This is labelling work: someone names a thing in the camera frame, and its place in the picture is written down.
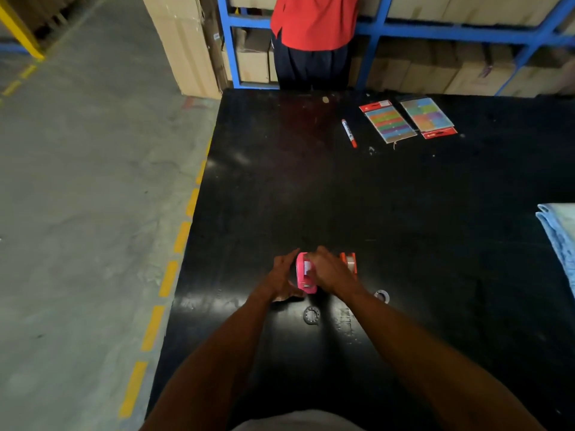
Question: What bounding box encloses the person's right hand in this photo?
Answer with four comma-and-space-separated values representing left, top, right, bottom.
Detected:
305, 246, 361, 298

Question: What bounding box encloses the person's left hand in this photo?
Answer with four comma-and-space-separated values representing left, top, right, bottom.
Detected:
260, 248, 305, 303

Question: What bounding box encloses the pink tape dispenser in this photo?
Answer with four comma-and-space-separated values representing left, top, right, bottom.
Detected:
296, 252, 319, 295

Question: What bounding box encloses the person's left forearm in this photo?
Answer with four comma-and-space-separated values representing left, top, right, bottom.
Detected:
140, 289, 273, 431

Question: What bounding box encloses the person's right forearm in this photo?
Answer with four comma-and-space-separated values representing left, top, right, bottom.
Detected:
342, 285, 546, 431

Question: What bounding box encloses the red and white marker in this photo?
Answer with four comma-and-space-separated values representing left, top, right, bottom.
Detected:
341, 119, 358, 149

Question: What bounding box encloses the colourful sticky tab pack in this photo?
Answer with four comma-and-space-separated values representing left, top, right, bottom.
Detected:
359, 100, 418, 144
400, 97, 458, 140

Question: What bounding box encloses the blue metal rack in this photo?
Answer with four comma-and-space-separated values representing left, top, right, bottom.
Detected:
216, 0, 575, 97

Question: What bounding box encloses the row of cardboard boxes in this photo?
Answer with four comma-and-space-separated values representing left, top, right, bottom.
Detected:
221, 0, 575, 98

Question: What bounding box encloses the tall cardboard box stack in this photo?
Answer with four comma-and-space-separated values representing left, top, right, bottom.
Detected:
141, 0, 223, 100

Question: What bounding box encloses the light blue cloth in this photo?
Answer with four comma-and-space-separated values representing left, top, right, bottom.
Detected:
535, 203, 575, 298

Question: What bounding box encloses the yellow metal post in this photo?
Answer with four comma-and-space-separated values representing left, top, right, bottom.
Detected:
0, 0, 46, 62

